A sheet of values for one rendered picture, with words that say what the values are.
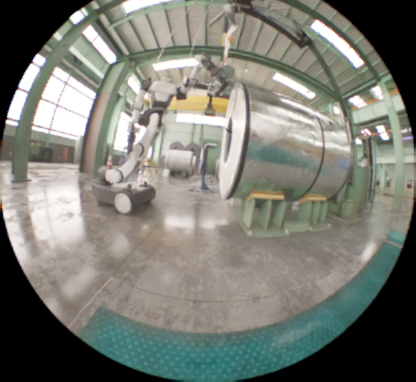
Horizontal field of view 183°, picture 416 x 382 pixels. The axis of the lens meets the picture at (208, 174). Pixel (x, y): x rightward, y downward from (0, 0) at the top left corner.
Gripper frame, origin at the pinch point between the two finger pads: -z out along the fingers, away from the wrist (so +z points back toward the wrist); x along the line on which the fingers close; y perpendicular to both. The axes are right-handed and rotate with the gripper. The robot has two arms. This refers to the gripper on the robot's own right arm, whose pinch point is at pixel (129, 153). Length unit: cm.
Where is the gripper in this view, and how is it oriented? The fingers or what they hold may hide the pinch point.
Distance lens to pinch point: 120.5
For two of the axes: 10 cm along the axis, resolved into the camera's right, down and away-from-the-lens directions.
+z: -0.3, -9.9, 1.5
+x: 4.7, -1.5, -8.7
